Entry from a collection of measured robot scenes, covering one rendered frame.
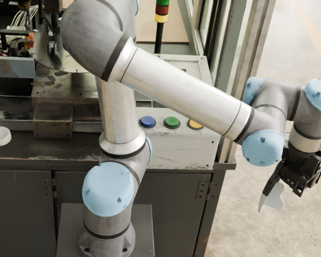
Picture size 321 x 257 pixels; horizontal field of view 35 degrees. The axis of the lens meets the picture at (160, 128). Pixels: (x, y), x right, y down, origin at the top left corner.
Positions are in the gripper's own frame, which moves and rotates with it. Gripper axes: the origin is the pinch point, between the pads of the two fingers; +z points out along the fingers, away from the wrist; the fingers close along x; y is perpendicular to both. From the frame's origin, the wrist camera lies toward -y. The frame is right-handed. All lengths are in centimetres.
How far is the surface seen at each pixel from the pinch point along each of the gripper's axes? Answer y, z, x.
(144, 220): -23.8, 16.3, -21.1
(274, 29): -136, 91, 214
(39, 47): -84, -4, -14
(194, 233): -29, 54, 11
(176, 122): -35.6, 0.3, 0.0
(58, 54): -77, -4, -11
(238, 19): -34.8, -27.5, 18.0
